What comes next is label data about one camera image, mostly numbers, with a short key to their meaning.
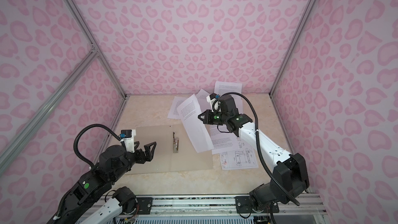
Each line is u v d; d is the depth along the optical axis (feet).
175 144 3.04
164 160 2.86
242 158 2.90
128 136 1.90
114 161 1.60
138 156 1.96
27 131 1.83
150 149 2.06
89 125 1.57
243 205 2.41
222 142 3.12
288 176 1.35
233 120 1.90
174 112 3.62
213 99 2.34
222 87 3.86
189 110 2.69
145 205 2.42
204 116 2.27
